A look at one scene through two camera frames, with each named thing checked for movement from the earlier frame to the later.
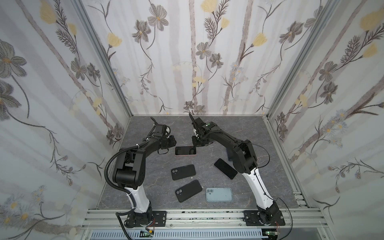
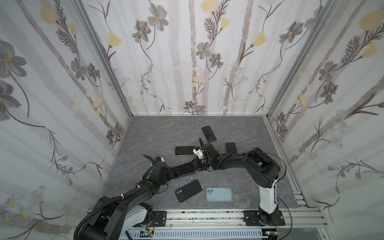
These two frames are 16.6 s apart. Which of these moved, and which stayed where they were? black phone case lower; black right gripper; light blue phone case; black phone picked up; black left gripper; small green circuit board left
Moved: black right gripper; black left gripper
Stayed: light blue phone case; black phone case lower; black phone picked up; small green circuit board left
